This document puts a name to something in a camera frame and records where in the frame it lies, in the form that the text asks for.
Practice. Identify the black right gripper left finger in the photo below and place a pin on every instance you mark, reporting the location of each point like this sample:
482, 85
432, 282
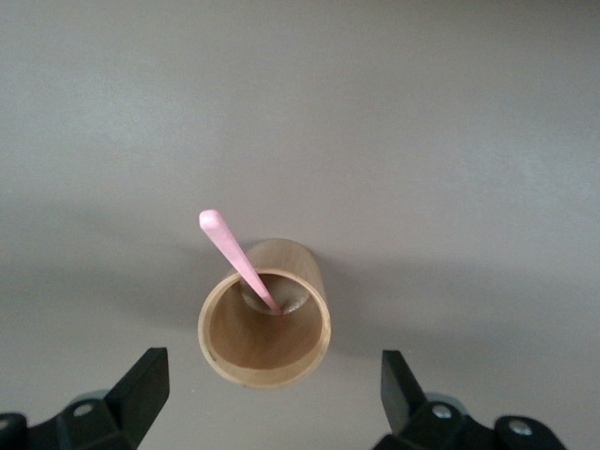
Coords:
136, 403

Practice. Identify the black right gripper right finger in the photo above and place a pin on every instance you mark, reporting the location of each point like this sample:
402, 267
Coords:
408, 408

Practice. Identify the pink chopstick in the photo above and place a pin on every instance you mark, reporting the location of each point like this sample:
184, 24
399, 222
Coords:
229, 248

